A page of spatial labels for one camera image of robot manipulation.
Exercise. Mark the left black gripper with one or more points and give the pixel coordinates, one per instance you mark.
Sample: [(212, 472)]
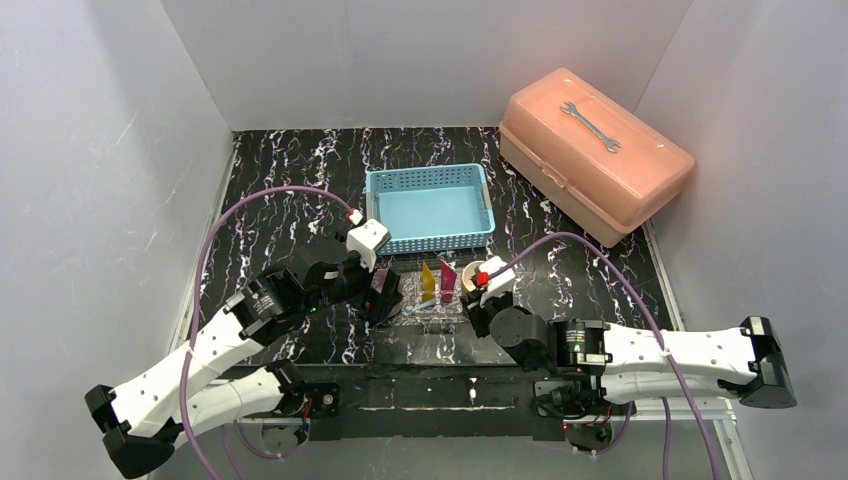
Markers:
[(382, 295)]

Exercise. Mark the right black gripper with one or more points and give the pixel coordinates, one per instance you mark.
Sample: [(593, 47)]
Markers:
[(477, 312)]

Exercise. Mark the grey toothbrush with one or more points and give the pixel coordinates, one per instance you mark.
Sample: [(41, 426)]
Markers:
[(422, 306)]

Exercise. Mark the yellow toothpaste tube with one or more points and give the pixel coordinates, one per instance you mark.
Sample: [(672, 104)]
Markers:
[(428, 287)]

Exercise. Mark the pink toothpaste tube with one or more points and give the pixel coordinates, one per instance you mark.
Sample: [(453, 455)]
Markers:
[(448, 279)]

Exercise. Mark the yellow mug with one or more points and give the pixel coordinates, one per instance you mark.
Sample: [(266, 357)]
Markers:
[(474, 277)]

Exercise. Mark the blue plastic basket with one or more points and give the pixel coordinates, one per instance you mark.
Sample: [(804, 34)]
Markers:
[(431, 209)]

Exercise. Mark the purple mug black rim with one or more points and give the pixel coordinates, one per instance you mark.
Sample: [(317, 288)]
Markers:
[(378, 280)]

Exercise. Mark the clear glass tray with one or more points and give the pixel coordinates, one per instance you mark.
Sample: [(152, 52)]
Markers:
[(411, 289)]

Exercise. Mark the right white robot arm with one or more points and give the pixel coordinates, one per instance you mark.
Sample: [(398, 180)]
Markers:
[(601, 362)]

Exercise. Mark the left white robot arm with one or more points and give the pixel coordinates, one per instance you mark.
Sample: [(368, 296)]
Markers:
[(143, 421)]

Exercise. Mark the pink plastic toolbox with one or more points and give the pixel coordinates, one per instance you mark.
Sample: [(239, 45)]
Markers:
[(608, 195)]

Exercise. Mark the silver wrench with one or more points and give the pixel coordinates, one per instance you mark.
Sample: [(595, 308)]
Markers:
[(610, 144)]

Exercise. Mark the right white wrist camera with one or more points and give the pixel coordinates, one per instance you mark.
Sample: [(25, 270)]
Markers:
[(501, 279)]

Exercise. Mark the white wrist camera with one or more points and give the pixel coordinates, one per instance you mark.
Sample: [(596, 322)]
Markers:
[(501, 279), (367, 239)]

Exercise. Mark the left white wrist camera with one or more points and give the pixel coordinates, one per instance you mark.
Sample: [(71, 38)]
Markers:
[(367, 239)]

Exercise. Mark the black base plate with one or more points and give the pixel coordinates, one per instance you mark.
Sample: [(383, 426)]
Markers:
[(359, 401)]

